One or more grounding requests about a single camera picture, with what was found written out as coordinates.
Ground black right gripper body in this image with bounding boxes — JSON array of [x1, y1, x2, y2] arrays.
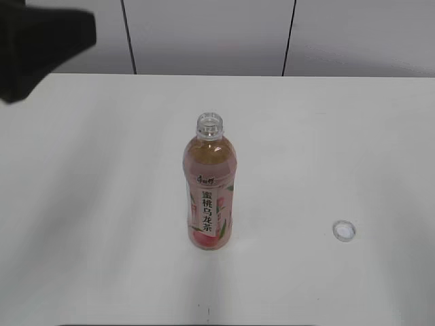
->
[[1, 1, 97, 104]]

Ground pink peach tea bottle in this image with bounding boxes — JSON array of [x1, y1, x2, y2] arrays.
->
[[183, 113, 237, 250]]

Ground white bottle cap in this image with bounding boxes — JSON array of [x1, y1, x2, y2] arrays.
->
[[332, 220, 356, 242]]

